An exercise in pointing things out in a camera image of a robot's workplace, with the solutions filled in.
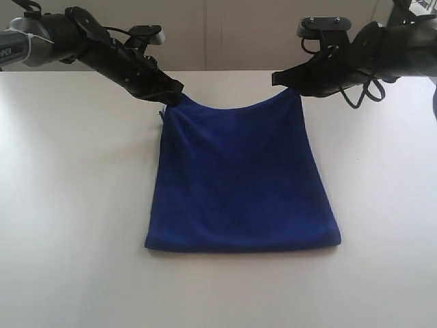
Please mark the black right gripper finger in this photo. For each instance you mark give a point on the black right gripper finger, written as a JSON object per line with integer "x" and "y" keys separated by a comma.
{"x": 299, "y": 77}

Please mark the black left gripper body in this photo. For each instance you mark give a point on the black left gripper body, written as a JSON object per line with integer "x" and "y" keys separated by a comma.
{"x": 102, "y": 49}

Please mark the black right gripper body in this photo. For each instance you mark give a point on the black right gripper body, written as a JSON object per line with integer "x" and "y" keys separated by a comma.
{"x": 376, "y": 53}

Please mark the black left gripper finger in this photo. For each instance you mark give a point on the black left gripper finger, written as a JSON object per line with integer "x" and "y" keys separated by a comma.
{"x": 167, "y": 91}

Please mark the blue towel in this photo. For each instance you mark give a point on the blue towel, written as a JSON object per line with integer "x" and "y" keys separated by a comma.
{"x": 238, "y": 180}

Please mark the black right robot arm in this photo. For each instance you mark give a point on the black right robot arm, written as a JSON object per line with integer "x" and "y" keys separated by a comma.
{"x": 421, "y": 54}

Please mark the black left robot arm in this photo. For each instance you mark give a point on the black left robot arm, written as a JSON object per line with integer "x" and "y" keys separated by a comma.
{"x": 37, "y": 38}

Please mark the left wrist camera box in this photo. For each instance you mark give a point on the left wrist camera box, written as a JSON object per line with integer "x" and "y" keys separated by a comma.
{"x": 145, "y": 34}

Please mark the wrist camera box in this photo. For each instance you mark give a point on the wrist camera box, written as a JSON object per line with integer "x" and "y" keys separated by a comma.
{"x": 145, "y": 34}
{"x": 328, "y": 31}

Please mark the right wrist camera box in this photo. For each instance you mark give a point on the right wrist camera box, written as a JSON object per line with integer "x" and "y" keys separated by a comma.
{"x": 328, "y": 31}

